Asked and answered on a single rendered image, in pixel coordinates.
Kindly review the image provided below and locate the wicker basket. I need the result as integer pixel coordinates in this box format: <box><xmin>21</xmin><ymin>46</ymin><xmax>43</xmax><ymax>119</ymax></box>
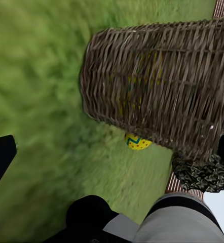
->
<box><xmin>80</xmin><ymin>17</ymin><xmax>224</xmax><ymax>166</ymax></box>

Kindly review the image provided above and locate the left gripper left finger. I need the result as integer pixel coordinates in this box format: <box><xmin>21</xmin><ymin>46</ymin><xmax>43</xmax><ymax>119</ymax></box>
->
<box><xmin>0</xmin><ymin>135</ymin><xmax>17</xmax><ymax>180</ymax></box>

